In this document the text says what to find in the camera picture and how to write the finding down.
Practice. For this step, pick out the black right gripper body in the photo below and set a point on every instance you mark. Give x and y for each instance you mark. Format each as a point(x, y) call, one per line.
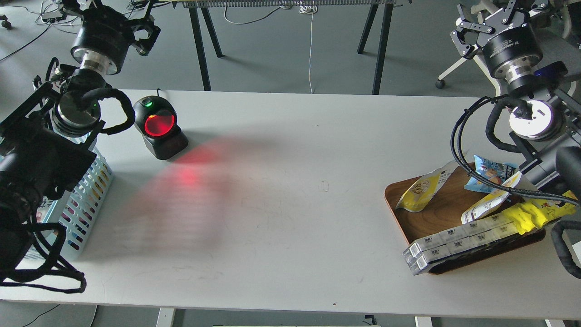
point(507, 44)

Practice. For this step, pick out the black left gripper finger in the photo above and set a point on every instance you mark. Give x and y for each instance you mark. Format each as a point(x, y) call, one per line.
point(73, 8)
point(147, 25)

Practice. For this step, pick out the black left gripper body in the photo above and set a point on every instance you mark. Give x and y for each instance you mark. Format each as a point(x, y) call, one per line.
point(104, 31)

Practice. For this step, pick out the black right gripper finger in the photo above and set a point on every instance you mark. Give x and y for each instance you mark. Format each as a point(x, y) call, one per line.
point(534, 9)
point(458, 36)

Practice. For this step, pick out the yellow white snack pouch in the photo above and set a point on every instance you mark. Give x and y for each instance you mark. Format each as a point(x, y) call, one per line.
point(423, 190)

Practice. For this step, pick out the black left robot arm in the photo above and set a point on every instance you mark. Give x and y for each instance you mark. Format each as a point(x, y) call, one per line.
point(45, 143)

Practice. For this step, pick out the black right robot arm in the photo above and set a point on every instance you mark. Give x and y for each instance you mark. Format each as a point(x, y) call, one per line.
point(544, 127)

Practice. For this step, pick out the blue snack bag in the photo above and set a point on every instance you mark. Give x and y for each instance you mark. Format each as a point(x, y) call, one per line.
point(495, 172)

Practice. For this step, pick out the yellow cartoon snack pack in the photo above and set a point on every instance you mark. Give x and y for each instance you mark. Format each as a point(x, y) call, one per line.
point(534, 214)

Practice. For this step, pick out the light blue plastic basket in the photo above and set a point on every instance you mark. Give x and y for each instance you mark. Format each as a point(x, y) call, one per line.
point(77, 210)

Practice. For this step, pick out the white office chair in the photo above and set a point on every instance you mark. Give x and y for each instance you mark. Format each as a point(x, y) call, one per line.
point(472, 59)

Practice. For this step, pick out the black trestle table legs left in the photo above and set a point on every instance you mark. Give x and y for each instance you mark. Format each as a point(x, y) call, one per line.
point(198, 41)

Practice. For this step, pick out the black trestle table legs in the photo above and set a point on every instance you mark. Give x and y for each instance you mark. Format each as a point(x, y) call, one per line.
point(198, 41)
point(383, 38)

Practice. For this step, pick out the black barcode scanner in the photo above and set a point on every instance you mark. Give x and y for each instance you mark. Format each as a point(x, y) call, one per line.
point(156, 120)

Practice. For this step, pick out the black trestle table legs right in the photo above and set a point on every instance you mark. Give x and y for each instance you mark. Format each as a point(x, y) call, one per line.
point(383, 38)

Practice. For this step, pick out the yellow white flat sachet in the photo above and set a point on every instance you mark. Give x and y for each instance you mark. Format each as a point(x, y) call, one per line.
point(491, 202)

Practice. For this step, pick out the brown wooden tray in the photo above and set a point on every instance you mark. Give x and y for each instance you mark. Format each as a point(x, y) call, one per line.
point(443, 212)

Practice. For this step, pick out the upper white box strip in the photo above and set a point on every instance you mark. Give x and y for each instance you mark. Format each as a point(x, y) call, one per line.
point(460, 239)

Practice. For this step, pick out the white box strip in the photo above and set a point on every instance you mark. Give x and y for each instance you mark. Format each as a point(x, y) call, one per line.
point(460, 239)
point(459, 260)

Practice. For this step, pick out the lower white box strip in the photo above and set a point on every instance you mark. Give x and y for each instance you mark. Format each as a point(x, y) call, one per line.
point(459, 260)

